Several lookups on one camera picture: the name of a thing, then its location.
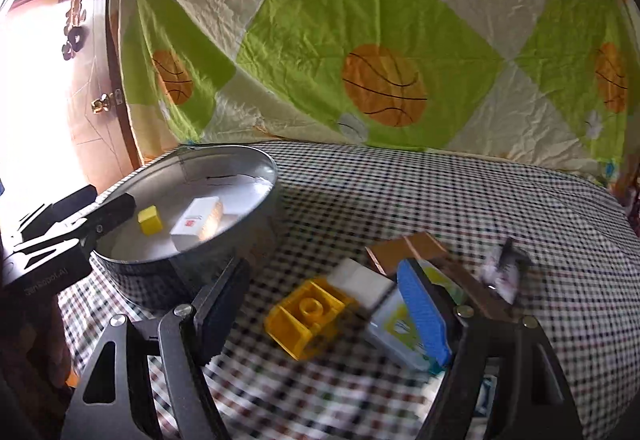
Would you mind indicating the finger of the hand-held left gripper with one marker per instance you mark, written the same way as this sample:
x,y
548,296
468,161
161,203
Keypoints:
x,y
112,212
65,207

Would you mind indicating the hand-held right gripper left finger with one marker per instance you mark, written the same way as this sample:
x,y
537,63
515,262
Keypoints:
x,y
222,305

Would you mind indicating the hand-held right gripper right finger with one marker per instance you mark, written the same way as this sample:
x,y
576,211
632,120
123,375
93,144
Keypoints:
x,y
425,315

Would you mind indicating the green and white card box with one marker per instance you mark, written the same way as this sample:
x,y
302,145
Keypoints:
x,y
395,326

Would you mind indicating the small yellow block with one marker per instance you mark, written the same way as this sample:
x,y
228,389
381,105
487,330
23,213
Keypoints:
x,y
150,221

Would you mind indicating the white foam block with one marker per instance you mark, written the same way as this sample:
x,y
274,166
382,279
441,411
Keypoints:
x,y
365,285

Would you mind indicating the round metal tin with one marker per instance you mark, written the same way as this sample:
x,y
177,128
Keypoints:
x,y
145,282

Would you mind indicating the yellow toy brick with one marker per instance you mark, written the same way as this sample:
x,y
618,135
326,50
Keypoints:
x,y
305,317

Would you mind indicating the white cardboard box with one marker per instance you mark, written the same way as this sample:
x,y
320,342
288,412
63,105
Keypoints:
x,y
196,224

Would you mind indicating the black sequin hair clip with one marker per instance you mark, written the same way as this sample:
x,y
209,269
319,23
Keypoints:
x,y
505,270

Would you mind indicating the person's left forearm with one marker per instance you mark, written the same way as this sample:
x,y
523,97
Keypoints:
x,y
30,345

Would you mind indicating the brown plastic comb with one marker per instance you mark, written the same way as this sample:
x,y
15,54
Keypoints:
x,y
420,247

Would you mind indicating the brass door knob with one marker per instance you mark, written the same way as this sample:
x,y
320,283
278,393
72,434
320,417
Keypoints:
x,y
102,103

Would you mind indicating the checkered tablecloth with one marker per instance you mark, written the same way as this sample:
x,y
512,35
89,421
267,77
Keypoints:
x,y
400,190

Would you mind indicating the brown wooden door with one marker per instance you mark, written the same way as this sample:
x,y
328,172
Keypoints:
x,y
95,70

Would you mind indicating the door ornament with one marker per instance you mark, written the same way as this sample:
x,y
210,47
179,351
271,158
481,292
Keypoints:
x,y
74,32

